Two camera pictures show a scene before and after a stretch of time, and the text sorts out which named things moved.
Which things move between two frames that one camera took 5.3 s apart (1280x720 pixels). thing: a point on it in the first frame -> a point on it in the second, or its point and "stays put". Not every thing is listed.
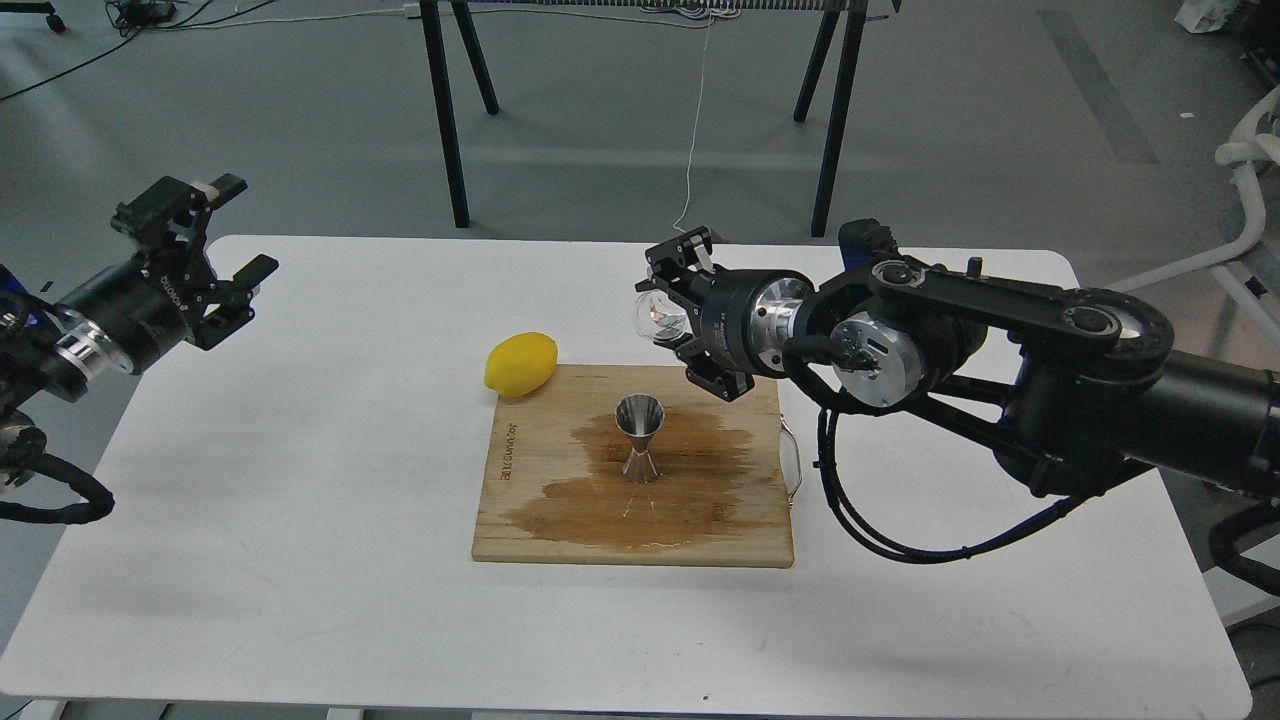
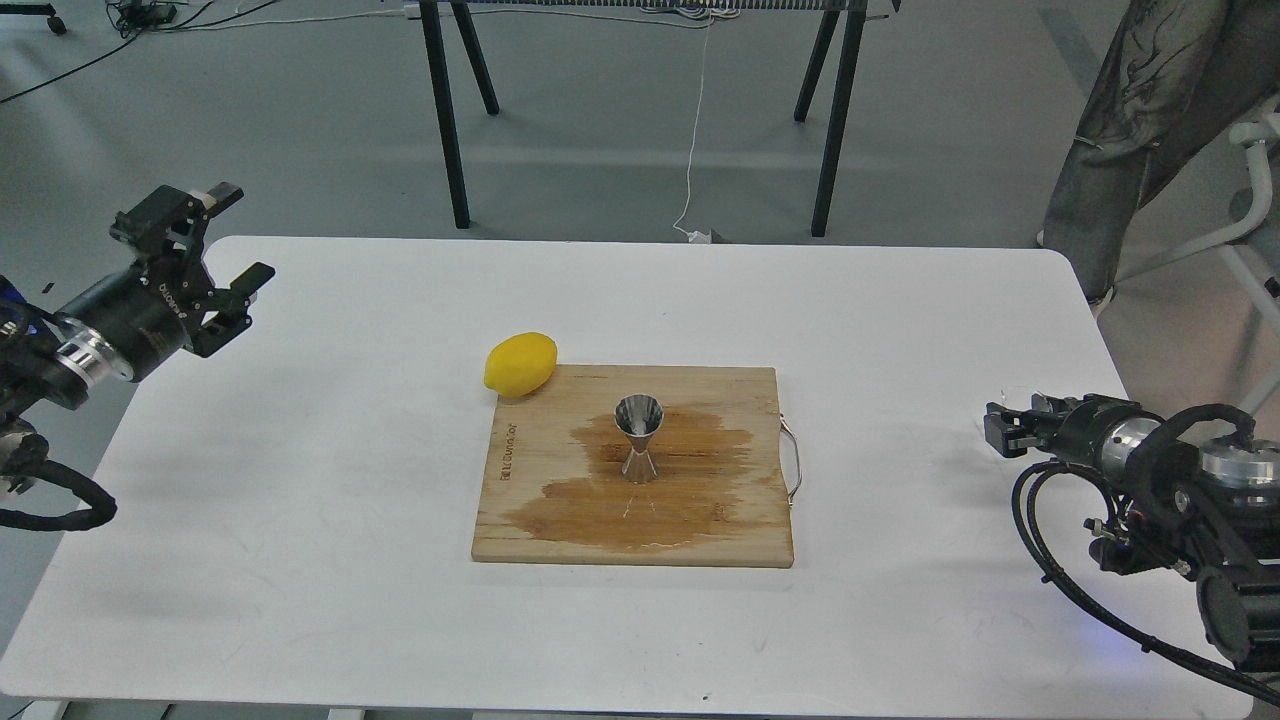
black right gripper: [747, 316] -> [1074, 428]
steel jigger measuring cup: [640, 415] stays put
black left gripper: [123, 316] stays put
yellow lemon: [520, 364] stays put
